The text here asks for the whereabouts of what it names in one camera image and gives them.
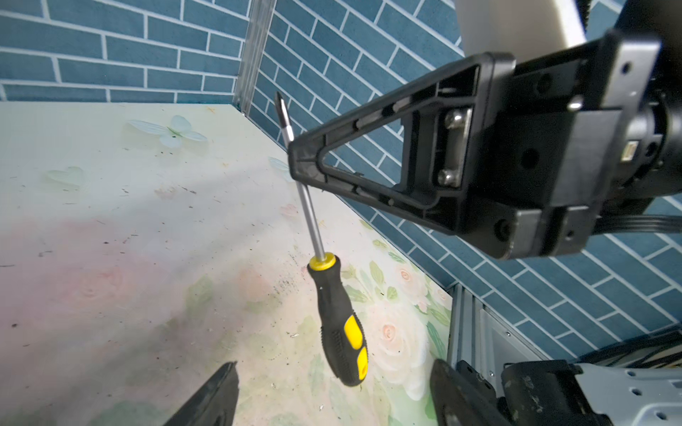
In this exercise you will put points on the aluminium frame rail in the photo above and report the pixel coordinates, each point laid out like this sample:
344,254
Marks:
479,337

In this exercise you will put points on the black other-arm gripper body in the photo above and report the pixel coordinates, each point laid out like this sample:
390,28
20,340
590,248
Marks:
585,142

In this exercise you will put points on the black yellow handled screwdriver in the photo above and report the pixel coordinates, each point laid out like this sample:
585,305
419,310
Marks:
342,336

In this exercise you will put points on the grey metal mounting bracket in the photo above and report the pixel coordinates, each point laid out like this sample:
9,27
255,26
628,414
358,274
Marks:
556,392

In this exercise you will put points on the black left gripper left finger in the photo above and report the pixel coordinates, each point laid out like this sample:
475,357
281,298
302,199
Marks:
214,404

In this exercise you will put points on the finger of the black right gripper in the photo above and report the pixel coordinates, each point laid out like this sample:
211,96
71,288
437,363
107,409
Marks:
414,151

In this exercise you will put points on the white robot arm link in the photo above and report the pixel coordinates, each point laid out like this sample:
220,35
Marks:
528,29

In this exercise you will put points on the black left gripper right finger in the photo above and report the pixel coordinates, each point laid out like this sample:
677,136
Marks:
461,396

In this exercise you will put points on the aluminium corner post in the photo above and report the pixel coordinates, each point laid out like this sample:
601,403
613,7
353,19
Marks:
260,19

